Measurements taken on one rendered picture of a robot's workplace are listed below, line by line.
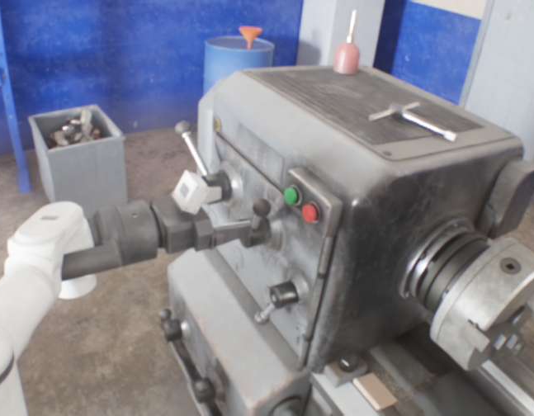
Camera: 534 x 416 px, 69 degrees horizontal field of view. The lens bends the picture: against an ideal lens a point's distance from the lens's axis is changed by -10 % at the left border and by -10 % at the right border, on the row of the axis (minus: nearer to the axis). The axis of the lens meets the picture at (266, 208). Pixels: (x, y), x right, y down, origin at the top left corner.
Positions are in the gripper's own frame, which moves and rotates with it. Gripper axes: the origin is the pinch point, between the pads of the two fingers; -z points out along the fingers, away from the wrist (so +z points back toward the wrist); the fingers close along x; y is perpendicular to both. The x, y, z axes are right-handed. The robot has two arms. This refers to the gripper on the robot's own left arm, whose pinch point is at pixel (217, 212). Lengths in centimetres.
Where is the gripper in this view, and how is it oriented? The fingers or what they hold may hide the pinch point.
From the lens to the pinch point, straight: 66.2
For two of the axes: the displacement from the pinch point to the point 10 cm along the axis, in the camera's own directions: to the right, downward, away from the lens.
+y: 0.9, -8.4, -5.4
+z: -8.6, 2.0, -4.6
